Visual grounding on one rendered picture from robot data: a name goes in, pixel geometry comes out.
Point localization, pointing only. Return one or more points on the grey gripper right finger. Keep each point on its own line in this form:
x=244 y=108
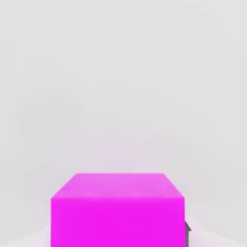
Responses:
x=187 y=237

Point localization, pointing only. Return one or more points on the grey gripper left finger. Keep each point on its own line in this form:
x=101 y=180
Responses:
x=41 y=240

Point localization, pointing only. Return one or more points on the small magenta cube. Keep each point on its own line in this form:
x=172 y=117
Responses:
x=117 y=220

